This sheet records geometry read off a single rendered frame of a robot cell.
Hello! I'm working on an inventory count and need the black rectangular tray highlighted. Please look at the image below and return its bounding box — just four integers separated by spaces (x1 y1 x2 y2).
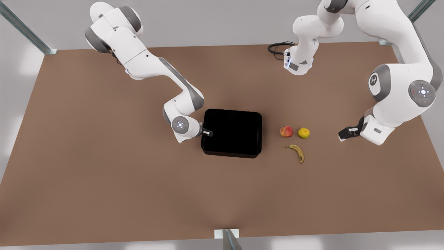
200 108 263 159

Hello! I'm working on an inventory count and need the spotted yellow banana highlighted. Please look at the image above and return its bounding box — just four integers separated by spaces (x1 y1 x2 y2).
284 144 305 164

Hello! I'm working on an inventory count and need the black cable loop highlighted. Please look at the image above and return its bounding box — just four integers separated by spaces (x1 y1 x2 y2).
268 42 296 61

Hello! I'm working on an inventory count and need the silver frame post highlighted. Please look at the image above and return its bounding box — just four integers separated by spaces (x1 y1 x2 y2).
214 228 244 250
0 0 58 56
378 0 436 47

